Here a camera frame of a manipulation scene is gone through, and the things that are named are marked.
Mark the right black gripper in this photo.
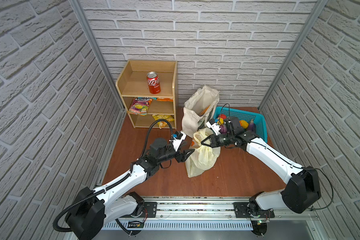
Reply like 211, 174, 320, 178
201, 134, 235, 149

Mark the thin cream plastic bag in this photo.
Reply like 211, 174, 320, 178
185, 128, 221, 178

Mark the canvas tote bag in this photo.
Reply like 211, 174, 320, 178
182, 85, 220, 138

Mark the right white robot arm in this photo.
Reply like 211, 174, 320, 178
202, 117, 321, 218

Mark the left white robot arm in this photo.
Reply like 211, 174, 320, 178
53, 132, 194, 240

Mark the red toy tomato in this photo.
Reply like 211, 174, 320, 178
219, 114, 227, 120

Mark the yellow chip bag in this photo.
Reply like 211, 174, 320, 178
152, 114, 175, 129

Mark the teal plastic basket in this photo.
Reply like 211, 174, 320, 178
213, 107, 268, 143

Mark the purple toy eggplant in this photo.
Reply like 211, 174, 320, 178
247, 119, 256, 132

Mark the orange Fox's candy bag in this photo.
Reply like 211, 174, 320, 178
156, 98, 173, 102

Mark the pink green candy bag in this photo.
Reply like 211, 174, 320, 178
128, 98, 153, 116

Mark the red cola can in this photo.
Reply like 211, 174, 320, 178
147, 72, 161, 94

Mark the wooden shelf unit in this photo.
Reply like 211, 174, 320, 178
116, 60, 178, 128

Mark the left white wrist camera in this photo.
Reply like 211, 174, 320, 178
170, 131, 186, 152

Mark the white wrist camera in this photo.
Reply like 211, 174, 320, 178
206, 119, 221, 136
170, 131, 186, 152

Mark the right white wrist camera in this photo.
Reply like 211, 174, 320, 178
206, 119, 221, 136

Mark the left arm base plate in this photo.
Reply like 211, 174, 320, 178
130, 202, 158, 219

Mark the aluminium rail frame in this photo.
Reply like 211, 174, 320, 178
102, 197, 329, 240

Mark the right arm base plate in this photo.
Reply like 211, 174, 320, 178
233, 202, 275, 219

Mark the left black cable conduit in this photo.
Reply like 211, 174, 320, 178
52, 119, 175, 233

